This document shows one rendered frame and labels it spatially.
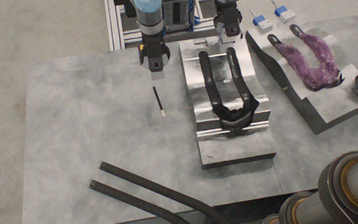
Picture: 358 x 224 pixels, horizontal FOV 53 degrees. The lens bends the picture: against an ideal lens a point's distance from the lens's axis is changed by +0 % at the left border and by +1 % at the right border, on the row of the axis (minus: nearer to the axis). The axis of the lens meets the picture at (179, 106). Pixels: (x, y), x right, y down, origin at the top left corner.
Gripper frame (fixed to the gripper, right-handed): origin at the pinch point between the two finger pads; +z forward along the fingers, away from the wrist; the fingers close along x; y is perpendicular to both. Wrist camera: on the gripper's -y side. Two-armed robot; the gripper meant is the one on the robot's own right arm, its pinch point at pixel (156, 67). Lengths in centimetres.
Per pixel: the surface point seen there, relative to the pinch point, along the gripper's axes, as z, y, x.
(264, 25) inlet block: 6.8, 16.3, -46.2
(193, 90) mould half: 5.7, -8.7, -12.1
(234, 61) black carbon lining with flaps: 6.8, 1.5, -30.1
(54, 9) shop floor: 96, 126, 65
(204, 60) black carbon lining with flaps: 6.8, 4.0, -18.7
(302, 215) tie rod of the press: -39, -63, -21
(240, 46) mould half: 6.0, 7.6, -33.7
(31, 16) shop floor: 96, 122, 83
